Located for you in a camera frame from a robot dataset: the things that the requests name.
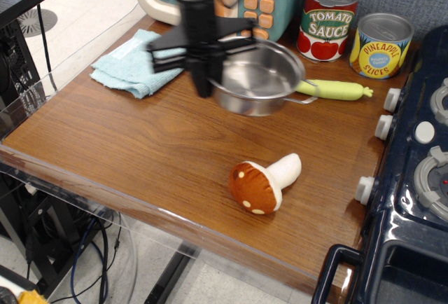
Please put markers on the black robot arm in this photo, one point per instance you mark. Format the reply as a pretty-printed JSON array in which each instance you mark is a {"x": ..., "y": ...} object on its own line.
[{"x": 233, "y": 38}]

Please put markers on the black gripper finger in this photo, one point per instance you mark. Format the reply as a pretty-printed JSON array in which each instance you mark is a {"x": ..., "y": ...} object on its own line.
[
  {"x": 200, "y": 73},
  {"x": 215, "y": 67}
]

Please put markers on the dark blue toy stove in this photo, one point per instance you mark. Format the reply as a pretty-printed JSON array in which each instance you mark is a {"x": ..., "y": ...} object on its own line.
[{"x": 403, "y": 256}]

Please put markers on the plush brown mushroom toy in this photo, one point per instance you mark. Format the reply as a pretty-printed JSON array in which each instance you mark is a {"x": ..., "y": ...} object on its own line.
[{"x": 258, "y": 189}]

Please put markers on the yellow object bottom left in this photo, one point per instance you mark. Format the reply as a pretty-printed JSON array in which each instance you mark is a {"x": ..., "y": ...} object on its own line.
[{"x": 31, "y": 297}]

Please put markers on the black table leg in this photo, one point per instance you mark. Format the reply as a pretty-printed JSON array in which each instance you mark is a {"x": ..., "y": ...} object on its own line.
[{"x": 168, "y": 279}]

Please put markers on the silver metal pot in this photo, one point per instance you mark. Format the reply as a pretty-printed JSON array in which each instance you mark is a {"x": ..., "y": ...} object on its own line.
[{"x": 258, "y": 81}]

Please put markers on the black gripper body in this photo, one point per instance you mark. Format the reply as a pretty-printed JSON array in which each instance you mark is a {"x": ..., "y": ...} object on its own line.
[{"x": 197, "y": 34}]

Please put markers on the light blue folded cloth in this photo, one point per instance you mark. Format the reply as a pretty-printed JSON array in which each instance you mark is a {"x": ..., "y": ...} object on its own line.
[{"x": 129, "y": 67}]

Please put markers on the tomato sauce can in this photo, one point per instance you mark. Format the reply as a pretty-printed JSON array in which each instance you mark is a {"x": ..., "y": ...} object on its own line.
[{"x": 324, "y": 28}]

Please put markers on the pineapple slices can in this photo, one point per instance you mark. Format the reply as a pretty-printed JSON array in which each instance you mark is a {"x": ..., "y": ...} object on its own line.
[{"x": 380, "y": 45}]

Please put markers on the spoon with green handle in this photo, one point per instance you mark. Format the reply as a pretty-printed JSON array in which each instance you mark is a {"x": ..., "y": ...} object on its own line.
[{"x": 338, "y": 90}]

